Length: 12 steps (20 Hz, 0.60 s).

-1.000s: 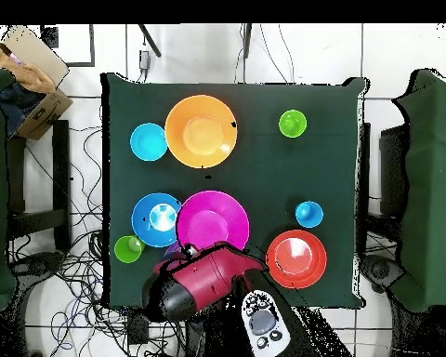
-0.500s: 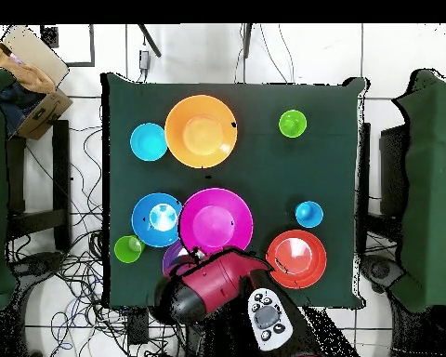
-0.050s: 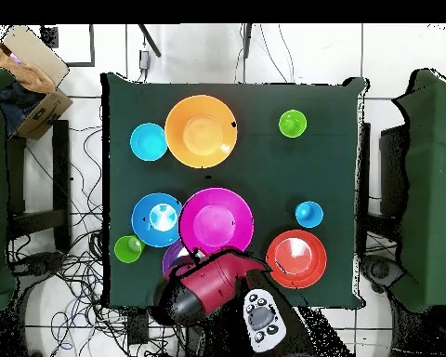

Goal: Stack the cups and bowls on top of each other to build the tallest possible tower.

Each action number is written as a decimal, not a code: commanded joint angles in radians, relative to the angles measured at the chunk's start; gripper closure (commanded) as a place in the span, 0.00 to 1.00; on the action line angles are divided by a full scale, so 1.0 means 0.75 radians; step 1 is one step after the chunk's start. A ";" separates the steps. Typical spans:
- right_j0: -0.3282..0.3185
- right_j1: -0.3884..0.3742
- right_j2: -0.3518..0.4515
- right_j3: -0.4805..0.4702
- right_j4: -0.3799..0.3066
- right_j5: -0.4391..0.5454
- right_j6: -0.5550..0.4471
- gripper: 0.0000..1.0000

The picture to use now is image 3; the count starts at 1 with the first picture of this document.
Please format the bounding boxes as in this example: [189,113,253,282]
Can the cardboard box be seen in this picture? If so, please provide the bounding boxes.
[0,24,74,141]

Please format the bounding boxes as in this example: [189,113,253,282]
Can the black stool frame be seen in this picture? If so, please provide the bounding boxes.
[7,119,72,254]

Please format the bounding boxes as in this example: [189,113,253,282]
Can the dark green table cloth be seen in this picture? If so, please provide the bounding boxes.
[99,72,369,310]

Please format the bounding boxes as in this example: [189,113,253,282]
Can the small light blue bowl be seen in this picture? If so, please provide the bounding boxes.
[129,123,169,163]

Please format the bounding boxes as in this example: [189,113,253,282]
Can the large pink bowl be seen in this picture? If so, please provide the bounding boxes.
[178,187,255,257]

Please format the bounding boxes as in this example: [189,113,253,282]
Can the purple bowl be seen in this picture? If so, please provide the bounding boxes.
[162,240,193,279]

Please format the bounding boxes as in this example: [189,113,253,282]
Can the green cup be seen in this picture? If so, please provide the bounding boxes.
[113,234,147,265]
[278,109,308,139]

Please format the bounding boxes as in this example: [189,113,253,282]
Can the large red bowl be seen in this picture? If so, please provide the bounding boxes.
[266,229,328,290]

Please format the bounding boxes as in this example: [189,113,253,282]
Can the black side furniture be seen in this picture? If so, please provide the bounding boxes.
[378,124,410,217]

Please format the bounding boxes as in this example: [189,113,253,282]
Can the black square frame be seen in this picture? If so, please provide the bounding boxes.
[40,23,96,68]

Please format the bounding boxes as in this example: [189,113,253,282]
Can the large orange bowl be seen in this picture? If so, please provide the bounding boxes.
[164,94,239,169]

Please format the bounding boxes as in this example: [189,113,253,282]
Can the brown cloth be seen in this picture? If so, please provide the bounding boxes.
[0,36,57,94]

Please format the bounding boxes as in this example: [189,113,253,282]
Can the blue cup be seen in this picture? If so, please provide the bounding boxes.
[294,200,324,229]

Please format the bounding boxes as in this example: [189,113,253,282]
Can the black tripod leg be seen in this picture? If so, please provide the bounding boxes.
[137,23,163,59]
[243,23,253,59]

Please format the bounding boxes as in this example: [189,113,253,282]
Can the medium blue bowl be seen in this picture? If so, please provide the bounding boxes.
[131,192,184,248]

